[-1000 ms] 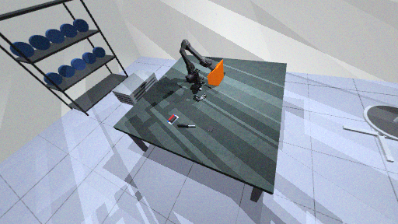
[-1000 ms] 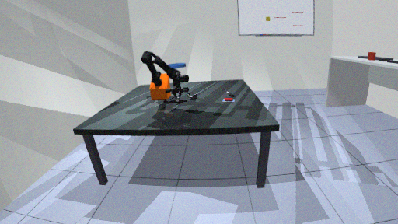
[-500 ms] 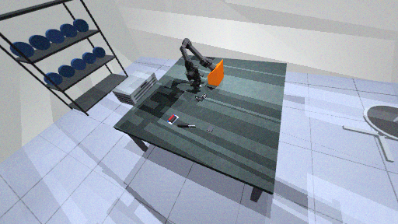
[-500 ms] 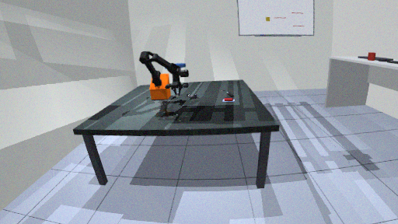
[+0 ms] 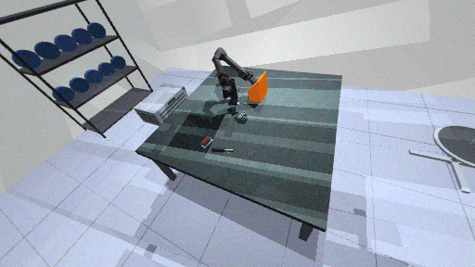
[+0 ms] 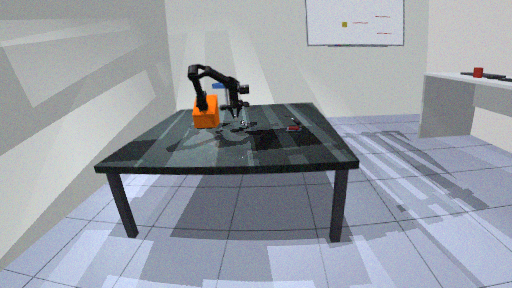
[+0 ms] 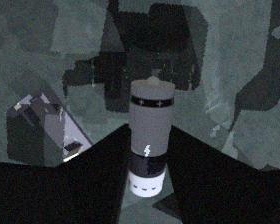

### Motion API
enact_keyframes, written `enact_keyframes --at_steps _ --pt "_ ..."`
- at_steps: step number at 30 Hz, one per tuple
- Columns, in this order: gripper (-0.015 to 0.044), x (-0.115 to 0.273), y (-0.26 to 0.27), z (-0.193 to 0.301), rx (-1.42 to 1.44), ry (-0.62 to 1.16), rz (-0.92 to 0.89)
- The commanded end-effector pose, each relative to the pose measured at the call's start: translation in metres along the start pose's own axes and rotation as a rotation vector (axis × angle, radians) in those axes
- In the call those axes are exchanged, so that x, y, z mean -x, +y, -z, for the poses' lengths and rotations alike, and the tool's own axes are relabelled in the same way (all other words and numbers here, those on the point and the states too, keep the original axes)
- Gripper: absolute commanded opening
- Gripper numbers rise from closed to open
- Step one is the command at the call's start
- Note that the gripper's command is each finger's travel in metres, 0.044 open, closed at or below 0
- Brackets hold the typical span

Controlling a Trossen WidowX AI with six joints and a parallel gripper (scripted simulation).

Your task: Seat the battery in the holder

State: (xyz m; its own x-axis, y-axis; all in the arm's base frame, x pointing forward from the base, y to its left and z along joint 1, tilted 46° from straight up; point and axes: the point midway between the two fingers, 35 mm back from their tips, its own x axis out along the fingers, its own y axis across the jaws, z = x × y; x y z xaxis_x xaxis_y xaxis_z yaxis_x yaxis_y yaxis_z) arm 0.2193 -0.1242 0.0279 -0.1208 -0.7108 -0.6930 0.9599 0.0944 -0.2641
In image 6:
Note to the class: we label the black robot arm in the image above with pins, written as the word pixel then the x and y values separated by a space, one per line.
pixel 229 83

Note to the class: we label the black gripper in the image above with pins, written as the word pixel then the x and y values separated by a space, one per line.
pixel 229 108

